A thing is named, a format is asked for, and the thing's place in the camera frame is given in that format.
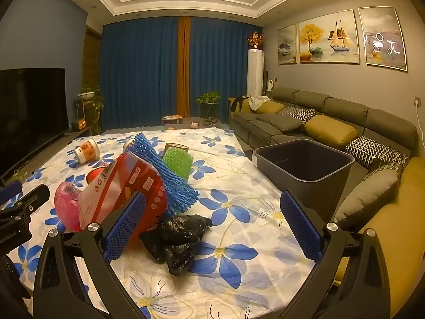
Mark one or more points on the orange curtain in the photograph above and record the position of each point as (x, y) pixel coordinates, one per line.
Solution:
(183, 66)

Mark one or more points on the tall plant stand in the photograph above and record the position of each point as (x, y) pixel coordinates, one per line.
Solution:
(84, 113)

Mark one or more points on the grey pillow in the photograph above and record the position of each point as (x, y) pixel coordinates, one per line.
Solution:
(279, 122)
(365, 196)

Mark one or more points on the dark coffee table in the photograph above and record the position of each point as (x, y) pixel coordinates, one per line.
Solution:
(186, 122)

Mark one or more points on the purple abstract painting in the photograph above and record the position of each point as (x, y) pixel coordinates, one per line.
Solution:
(381, 40)

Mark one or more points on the grey plastic bin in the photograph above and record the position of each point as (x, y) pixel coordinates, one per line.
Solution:
(332, 186)

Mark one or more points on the black television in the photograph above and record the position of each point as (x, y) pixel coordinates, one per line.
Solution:
(30, 113)

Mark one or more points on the black plastic bag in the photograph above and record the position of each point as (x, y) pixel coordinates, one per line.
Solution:
(176, 236)

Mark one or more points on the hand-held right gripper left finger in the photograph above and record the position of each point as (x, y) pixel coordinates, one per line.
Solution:
(124, 226)

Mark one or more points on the black white patterned pillow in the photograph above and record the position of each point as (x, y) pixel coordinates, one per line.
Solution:
(300, 113)
(375, 149)

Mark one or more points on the white standing air conditioner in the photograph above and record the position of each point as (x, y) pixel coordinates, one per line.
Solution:
(255, 73)

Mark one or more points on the red gold flower ornament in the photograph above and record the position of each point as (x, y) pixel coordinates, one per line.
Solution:
(255, 40)

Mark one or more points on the wooden door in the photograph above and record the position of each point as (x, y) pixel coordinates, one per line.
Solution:
(91, 56)

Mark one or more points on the trailing potted plant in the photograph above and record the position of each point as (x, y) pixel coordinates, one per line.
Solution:
(91, 93)

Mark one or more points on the grey sofa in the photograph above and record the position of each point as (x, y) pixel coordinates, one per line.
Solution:
(345, 109)

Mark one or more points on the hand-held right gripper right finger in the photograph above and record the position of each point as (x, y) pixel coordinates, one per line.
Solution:
(298, 226)

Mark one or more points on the red snack bag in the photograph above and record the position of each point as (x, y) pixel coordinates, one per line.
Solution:
(109, 186)

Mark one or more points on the large yellow cushion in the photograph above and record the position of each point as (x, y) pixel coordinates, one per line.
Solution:
(391, 239)

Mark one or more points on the sailboat and tree painting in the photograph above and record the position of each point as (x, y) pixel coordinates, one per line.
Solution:
(328, 36)

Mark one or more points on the orange print paper cup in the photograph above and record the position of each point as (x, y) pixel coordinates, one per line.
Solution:
(128, 145)
(86, 151)

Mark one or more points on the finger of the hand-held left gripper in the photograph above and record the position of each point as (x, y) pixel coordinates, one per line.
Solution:
(10, 189)
(35, 194)

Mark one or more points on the dark tea tray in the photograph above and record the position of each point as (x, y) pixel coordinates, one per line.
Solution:
(210, 120)

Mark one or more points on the wall socket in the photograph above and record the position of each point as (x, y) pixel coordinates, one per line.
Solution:
(417, 100)

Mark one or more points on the blue foam net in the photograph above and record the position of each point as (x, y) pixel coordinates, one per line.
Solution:
(166, 172)

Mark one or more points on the small orange device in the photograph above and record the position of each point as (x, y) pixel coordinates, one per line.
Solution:
(79, 124)

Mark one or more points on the green foam net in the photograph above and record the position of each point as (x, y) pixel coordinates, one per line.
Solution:
(177, 164)

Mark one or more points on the black garment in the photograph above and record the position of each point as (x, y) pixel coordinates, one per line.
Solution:
(237, 103)

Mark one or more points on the small pink ornament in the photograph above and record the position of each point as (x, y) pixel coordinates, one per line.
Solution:
(194, 124)

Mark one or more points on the small yellow pillow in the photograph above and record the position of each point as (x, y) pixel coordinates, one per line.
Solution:
(270, 107)

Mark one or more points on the blue curtain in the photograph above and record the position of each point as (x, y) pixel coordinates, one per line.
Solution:
(219, 66)
(139, 73)

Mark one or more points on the small landscape painting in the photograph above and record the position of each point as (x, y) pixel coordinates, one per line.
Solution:
(286, 45)

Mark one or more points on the white garment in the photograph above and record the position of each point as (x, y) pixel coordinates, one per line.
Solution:
(260, 101)

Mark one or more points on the leafy potted plant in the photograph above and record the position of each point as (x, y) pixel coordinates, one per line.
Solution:
(208, 97)

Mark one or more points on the pink plastic bag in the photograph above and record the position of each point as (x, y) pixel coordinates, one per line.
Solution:
(66, 202)

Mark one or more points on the flat printed box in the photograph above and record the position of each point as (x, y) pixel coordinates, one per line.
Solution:
(172, 119)

